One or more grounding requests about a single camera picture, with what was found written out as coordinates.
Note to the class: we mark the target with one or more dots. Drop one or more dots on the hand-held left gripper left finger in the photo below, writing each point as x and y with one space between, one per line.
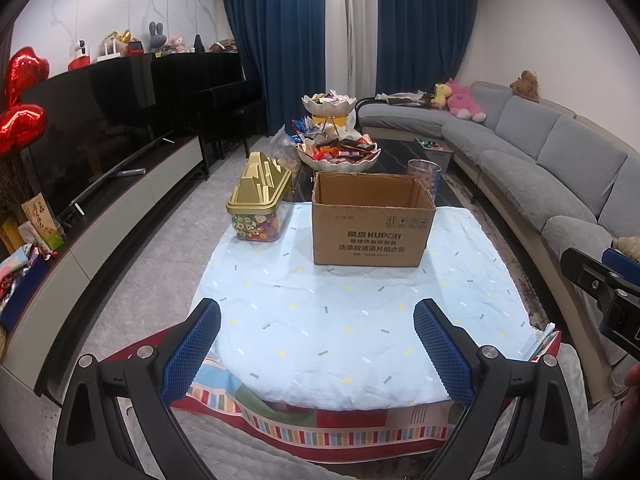
192 350

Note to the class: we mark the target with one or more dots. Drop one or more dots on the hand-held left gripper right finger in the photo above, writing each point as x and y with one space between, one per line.
442 350

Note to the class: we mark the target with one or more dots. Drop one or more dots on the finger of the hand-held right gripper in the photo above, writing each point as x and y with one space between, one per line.
622 261
582 267

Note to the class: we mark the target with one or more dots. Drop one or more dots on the brown cardboard box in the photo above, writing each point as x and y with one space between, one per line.
370 230

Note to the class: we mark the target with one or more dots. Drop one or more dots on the person's right hand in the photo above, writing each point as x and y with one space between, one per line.
625 410

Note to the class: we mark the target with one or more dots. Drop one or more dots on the beige cloth bundle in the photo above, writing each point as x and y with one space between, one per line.
627 246

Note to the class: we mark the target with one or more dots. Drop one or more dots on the light blue patterned cloth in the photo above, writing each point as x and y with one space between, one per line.
350 320

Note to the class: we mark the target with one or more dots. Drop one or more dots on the grey curved sofa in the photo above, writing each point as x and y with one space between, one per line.
550 160

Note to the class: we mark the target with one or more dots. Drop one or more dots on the striped colourful mat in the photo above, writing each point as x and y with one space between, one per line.
350 430

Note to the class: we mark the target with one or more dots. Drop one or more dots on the grey television cabinet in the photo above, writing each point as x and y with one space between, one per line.
115 220

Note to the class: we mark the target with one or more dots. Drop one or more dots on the clear jar of chocolate balls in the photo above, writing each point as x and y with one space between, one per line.
425 175

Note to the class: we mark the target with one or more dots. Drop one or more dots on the gold-lidded clear candy container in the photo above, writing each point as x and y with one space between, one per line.
260 185

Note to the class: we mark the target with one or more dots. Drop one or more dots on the blue open box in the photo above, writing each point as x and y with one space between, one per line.
22 290

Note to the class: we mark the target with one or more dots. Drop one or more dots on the grey storage bin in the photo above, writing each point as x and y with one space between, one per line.
435 155

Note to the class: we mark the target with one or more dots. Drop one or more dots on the brown plush toy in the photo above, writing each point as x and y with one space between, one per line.
525 87

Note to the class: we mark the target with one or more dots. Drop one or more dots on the pink plush toy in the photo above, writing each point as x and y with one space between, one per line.
465 100

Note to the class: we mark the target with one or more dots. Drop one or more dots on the brown paper gift bag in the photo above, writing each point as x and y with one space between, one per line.
34 217

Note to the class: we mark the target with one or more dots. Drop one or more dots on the two-tier shell dish stand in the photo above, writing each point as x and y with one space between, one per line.
340 162

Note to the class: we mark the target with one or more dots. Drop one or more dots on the yellow plush toy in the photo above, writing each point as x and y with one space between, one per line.
441 95

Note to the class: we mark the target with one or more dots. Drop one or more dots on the clear plastic bag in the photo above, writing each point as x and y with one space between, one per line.
282 142

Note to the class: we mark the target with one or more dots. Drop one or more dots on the pile of assorted snack packets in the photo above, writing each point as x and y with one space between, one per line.
340 147
330 97

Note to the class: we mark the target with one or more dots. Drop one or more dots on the pile of clothes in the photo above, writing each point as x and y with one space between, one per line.
410 99

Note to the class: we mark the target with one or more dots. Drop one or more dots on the large black television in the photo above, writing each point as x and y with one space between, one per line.
85 130

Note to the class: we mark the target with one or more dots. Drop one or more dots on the blue snack packets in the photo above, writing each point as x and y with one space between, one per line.
300 126

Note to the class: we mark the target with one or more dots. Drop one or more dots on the black upright piano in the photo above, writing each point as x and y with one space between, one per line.
200 85

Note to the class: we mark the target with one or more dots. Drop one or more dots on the red heart foil balloon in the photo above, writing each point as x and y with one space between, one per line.
22 127
27 75

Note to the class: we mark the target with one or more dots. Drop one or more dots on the blue curtain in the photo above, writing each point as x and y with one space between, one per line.
425 25
275 45

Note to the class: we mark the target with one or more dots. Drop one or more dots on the brown football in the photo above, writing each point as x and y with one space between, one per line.
222 46

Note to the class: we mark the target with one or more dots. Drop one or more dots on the pink doll plush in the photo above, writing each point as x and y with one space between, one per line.
177 45

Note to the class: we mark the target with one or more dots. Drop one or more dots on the black metronome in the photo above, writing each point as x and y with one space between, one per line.
198 44

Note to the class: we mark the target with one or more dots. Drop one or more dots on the red desk clock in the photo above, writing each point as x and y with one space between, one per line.
136 49

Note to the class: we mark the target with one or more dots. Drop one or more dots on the white stand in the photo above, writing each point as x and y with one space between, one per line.
110 49

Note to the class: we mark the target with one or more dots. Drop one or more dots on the grey rabbit plush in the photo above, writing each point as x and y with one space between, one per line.
157 37

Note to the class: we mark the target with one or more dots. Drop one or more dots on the gold foil ornament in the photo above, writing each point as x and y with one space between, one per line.
117 36

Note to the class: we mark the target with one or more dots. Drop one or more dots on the white sheer curtain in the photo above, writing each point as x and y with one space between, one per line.
350 25

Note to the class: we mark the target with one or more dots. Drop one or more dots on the white robot camera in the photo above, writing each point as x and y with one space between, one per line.
81 50

